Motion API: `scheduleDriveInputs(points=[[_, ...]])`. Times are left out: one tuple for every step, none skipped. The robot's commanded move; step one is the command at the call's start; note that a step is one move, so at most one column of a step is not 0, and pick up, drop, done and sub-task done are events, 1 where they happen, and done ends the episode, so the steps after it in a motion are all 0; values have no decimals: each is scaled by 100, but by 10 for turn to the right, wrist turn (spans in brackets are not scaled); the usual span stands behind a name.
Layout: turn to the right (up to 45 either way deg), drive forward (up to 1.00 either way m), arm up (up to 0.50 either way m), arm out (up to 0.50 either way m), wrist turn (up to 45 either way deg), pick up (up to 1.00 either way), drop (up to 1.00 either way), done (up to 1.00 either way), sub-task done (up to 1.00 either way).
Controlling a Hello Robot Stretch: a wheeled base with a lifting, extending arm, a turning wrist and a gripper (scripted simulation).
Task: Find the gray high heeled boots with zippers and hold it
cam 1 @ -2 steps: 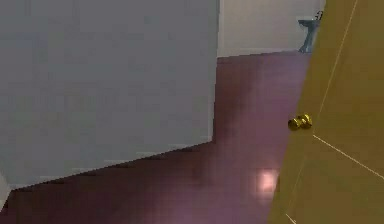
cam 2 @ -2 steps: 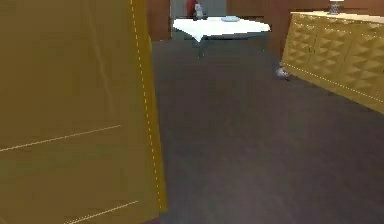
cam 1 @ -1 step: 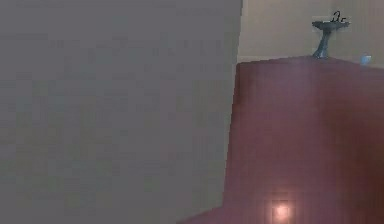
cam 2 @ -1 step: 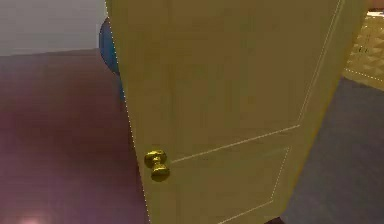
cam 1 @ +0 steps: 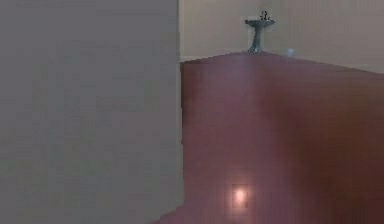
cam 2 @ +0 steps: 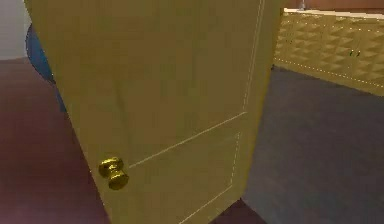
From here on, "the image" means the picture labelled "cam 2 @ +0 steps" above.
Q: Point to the olive yellow room door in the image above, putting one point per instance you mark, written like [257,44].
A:
[173,86]

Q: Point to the brass round door knob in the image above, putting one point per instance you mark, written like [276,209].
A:
[114,173]

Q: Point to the yellow textured cupboard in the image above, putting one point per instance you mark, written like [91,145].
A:
[333,46]

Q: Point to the blue round object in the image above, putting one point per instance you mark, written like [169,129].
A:
[38,55]

